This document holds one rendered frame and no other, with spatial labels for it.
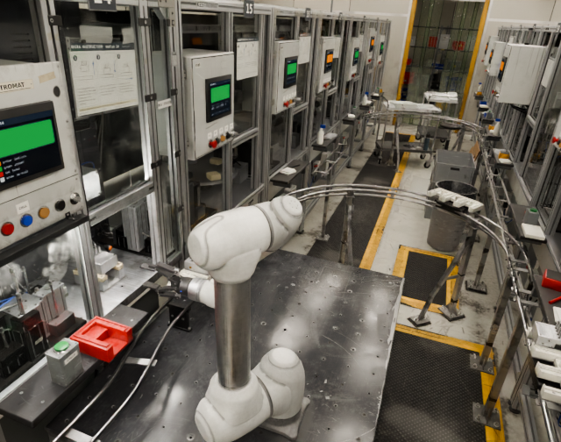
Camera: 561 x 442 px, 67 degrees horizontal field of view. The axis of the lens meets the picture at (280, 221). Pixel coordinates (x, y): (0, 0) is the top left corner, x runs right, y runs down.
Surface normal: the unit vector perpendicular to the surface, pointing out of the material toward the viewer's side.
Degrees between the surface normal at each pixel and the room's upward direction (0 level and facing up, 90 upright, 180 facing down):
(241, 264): 94
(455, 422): 0
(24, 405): 0
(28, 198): 90
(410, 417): 0
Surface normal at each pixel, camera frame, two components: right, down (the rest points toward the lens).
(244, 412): 0.59, 0.29
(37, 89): 0.94, 0.19
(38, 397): 0.05, -0.90
